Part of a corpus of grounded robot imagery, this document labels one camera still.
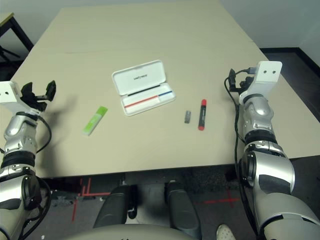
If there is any white bystander shoe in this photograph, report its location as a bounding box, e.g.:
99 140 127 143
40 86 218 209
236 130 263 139
215 224 237 240

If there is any dark grey robot leg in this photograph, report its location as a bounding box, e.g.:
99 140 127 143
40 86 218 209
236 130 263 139
164 180 201 238
92 184 137 230

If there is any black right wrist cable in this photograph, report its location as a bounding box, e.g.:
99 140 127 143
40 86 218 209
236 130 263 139
224 66 260 237

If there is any green white glue stick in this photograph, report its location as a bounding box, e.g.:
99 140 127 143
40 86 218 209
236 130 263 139
82 106 109 137

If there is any white plastic pencil case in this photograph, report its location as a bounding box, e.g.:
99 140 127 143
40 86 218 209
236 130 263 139
111 59 177 117

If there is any black marker with red cap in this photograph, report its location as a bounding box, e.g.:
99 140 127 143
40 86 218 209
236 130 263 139
197 99 208 132

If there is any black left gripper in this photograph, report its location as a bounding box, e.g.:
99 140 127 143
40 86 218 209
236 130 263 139
20 79 57 113

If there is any dark grey robot right leg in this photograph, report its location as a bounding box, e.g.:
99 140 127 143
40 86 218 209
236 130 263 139
164 180 201 238

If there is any black framed side table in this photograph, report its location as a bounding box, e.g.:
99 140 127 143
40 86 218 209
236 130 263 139
0 12 35 51

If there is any dark grey robot left leg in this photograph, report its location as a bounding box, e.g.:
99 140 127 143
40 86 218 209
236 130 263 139
92 184 137 230

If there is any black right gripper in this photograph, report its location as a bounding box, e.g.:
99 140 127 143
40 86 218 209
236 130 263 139
228 69 253 94

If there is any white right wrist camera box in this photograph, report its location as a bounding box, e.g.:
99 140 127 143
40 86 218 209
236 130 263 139
238 61 283 103

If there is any beige robot torso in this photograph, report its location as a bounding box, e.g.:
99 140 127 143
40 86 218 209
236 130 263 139
63 223 196 240

